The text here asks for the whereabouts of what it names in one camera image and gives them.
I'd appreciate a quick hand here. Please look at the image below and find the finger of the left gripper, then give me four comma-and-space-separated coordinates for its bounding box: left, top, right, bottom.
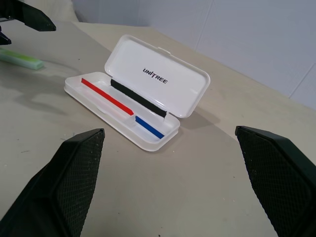
0, 25, 12, 46
0, 0, 57, 32

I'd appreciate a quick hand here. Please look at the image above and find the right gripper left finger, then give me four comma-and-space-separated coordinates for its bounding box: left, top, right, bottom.
0, 128, 106, 237

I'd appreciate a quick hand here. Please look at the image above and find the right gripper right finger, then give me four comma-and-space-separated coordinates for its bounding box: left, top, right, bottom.
235, 125, 316, 237

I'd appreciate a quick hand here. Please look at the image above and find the white Unitree pencil case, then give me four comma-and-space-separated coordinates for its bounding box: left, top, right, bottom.
64, 34, 211, 152

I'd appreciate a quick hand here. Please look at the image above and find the light green rectangular eraser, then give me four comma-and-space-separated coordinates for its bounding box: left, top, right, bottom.
0, 47, 45, 71

